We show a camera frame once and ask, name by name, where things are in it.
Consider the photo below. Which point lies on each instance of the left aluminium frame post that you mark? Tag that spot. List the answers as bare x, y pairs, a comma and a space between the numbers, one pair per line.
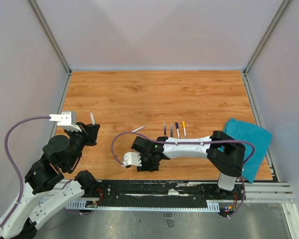
48, 33

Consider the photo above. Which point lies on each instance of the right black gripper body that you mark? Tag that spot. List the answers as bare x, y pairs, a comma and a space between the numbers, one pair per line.
148, 164

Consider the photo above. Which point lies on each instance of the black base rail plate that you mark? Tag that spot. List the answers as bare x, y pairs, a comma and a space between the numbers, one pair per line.
151, 191

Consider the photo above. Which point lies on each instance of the teal barrel gel pen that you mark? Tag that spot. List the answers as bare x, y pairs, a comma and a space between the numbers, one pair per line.
171, 129

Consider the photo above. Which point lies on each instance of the white pen black tip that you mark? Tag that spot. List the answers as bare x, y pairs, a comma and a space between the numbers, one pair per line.
177, 130

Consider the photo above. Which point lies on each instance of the white pen black end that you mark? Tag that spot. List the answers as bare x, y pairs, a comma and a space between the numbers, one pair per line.
92, 118

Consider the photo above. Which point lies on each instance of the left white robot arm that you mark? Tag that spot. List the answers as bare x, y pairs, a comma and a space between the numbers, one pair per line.
25, 215

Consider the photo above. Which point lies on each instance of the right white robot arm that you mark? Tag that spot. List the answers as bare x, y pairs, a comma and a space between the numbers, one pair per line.
226, 154

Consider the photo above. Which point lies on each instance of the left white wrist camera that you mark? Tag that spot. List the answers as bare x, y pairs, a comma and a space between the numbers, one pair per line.
66, 120

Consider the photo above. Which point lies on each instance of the right aluminium frame post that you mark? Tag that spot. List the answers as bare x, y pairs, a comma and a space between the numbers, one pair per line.
285, 4

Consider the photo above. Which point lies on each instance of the aluminium frame post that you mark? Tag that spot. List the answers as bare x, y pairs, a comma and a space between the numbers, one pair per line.
285, 4
48, 33

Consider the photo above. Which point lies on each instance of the white marker yellow end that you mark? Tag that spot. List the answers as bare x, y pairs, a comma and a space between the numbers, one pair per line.
184, 125

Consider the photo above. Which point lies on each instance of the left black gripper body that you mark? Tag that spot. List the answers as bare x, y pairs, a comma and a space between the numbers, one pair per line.
79, 140

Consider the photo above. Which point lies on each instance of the dark purple pen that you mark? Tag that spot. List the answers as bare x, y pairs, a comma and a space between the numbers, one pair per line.
164, 129

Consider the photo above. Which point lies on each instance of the grey slotted cable duct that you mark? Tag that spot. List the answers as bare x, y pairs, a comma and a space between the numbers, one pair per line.
183, 205

